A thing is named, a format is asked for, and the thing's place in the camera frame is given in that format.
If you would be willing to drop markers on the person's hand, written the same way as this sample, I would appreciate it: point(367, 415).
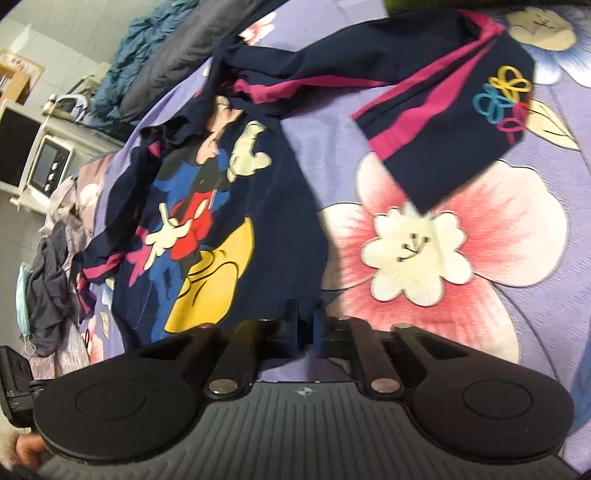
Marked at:
point(30, 450)

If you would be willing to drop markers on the pile of grey clothes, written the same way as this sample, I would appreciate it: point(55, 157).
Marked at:
point(50, 297)

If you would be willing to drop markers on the navy cartoon print shirt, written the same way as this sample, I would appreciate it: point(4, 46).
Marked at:
point(212, 222)

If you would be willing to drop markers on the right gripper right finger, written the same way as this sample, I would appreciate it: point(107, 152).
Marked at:
point(333, 337)

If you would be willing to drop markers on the navy pants pink stripes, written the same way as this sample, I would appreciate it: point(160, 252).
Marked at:
point(453, 89)

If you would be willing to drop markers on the white microwave oven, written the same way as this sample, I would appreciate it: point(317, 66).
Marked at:
point(50, 164)

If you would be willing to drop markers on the purple floral bed sheet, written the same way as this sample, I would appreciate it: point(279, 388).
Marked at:
point(502, 265)

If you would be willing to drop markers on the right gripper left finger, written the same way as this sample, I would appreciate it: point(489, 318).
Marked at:
point(278, 336)

